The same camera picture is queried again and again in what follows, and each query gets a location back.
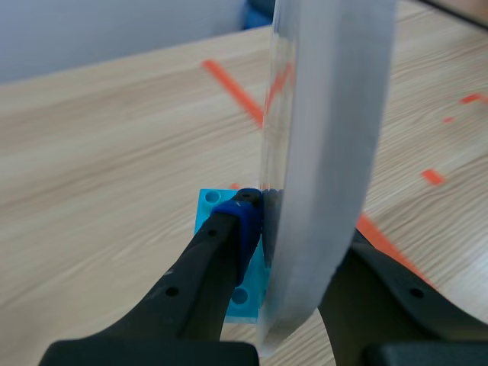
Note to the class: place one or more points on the dark blue chair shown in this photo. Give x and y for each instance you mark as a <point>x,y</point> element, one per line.
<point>259,13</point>

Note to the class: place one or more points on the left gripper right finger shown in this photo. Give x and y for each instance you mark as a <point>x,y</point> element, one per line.
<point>389,305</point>

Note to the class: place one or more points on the red green blue toy brick block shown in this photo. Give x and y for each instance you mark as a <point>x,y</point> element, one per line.
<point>205,206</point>

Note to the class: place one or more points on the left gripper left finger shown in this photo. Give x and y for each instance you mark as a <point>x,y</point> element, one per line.
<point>198,274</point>

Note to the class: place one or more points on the leaf picture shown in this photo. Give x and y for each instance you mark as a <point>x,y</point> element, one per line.
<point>331,152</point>

